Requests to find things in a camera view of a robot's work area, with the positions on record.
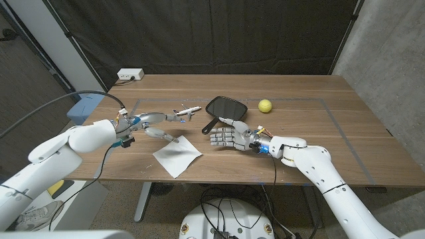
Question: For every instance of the white toy airplane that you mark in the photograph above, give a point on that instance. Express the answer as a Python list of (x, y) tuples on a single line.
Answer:
[(188, 110)]

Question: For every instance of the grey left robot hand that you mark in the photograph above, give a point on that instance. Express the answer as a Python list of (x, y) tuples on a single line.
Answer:
[(151, 117)]

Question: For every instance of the white robot torso base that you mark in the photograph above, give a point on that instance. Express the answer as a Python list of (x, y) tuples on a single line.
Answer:
[(229, 219)]

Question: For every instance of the white paper towel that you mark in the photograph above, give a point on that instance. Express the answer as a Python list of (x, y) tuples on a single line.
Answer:
[(177, 157)]

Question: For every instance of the yellow tennis ball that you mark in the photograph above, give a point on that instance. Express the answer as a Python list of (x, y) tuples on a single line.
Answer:
[(265, 106)]

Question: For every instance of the grey sneaker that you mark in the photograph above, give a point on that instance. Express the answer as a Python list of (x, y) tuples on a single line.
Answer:
[(38, 217)]

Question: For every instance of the white power strip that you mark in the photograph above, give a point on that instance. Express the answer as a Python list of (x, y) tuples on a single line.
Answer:
[(130, 73)]

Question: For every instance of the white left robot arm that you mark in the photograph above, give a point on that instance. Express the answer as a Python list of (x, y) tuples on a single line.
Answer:
[(50, 159)]

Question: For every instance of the dark round floor fan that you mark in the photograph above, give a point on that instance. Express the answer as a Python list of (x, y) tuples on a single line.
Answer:
[(162, 188)]

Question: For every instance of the black backdrop curtain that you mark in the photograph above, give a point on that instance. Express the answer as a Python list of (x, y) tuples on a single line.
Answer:
[(212, 36)]

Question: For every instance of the white table leg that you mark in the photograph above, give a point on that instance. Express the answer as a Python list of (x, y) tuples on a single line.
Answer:
[(143, 199)]

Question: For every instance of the black backdrop stand pole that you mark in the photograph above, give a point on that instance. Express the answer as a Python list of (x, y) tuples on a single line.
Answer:
[(76, 46), (345, 36)]

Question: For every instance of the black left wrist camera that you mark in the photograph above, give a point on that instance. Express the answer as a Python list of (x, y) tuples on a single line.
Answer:
[(127, 142)]

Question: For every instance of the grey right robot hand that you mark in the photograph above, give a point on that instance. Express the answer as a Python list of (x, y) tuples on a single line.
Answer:
[(237, 134)]

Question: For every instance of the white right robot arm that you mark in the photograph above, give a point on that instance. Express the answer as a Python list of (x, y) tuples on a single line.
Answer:
[(325, 179)]

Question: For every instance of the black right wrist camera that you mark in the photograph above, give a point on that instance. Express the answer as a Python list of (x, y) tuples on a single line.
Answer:
[(255, 148)]

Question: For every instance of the grey table leg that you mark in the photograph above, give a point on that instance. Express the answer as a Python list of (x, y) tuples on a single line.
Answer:
[(312, 206)]

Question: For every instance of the yellow and black floor item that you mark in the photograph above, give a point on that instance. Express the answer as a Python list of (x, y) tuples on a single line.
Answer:
[(58, 187)]

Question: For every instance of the light blue bin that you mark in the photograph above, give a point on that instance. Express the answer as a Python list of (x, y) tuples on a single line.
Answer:
[(83, 108)]

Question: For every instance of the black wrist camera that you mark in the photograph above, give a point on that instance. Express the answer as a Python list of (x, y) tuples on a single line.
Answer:
[(127, 142), (255, 148)]

